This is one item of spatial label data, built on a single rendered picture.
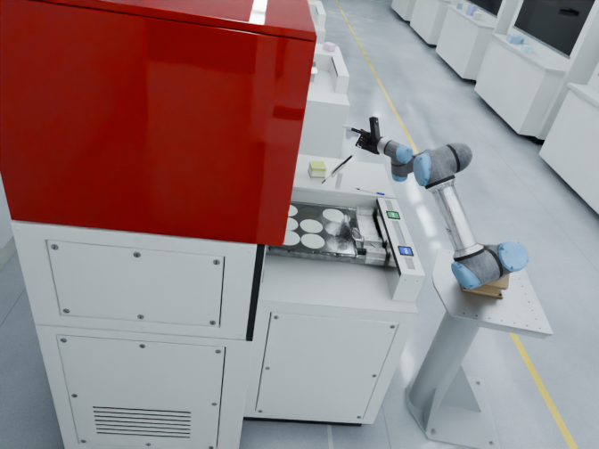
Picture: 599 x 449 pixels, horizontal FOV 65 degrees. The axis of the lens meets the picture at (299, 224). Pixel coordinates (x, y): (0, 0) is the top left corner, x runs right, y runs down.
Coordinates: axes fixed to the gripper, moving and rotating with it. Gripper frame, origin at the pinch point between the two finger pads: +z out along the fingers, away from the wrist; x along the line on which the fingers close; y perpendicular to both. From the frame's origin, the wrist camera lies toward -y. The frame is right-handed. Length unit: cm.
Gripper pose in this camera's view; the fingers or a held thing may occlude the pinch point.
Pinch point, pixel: (351, 126)
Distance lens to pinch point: 234.5
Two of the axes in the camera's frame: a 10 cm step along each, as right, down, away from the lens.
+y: -3.2, 9.0, 3.0
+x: 6.7, -0.1, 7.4
